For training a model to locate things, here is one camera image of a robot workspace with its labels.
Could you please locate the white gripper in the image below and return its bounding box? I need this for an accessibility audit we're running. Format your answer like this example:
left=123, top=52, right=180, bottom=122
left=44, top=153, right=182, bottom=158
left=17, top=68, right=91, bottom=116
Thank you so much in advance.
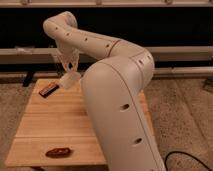
left=56, top=42, right=79, bottom=73

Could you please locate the white sponge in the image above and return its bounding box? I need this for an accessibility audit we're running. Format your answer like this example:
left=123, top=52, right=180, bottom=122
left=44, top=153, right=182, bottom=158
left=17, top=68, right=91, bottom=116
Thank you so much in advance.
left=59, top=71, right=81, bottom=89

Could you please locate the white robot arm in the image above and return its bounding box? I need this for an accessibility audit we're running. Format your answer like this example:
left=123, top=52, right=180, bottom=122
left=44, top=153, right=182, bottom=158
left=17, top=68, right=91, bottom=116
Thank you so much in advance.
left=43, top=11, right=166, bottom=171

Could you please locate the black rectangular box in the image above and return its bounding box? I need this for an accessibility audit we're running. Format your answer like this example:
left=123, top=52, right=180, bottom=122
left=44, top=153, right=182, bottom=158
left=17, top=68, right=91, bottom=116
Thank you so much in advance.
left=39, top=83, right=59, bottom=98

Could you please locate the wooden table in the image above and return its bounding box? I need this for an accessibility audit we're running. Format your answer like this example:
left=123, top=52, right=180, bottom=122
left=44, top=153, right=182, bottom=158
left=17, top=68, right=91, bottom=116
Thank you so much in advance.
left=4, top=78, right=156, bottom=168

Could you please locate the dark red oblong object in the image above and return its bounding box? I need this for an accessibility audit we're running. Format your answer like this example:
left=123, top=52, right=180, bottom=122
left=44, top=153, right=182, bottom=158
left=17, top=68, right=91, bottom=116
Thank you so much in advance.
left=46, top=148, right=71, bottom=158

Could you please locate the long grey rail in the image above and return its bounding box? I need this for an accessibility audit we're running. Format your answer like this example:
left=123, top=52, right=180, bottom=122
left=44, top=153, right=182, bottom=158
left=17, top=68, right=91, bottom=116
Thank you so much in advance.
left=0, top=46, right=213, bottom=64

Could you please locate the black cable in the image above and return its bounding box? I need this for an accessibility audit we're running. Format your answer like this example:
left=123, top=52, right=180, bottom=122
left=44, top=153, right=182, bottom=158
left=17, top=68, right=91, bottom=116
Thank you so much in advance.
left=164, top=150, right=213, bottom=171

